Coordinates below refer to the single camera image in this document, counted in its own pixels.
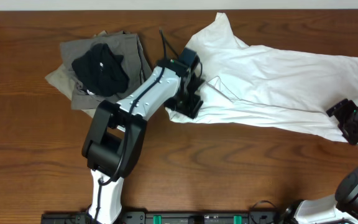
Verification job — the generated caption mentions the beige folded garment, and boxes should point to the beige folded garment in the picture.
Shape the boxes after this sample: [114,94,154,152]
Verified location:
[45,64,105,117]

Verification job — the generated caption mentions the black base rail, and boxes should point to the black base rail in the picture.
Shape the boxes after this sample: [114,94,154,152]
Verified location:
[40,211,286,224]

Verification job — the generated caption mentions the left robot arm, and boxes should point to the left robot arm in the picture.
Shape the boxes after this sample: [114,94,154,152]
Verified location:
[82,57,204,223]

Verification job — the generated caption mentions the white t-shirt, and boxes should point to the white t-shirt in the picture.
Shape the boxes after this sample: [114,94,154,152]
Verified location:
[165,12,358,147]

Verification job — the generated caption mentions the grey folded shorts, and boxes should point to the grey folded shorts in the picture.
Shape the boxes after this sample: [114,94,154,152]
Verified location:
[60,31,152,110]

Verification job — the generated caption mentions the black folded garment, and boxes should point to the black folded garment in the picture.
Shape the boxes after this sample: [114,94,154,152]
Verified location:
[71,44,129,97]

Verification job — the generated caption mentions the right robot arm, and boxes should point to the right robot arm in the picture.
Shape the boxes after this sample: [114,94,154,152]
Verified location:
[280,99,358,224]

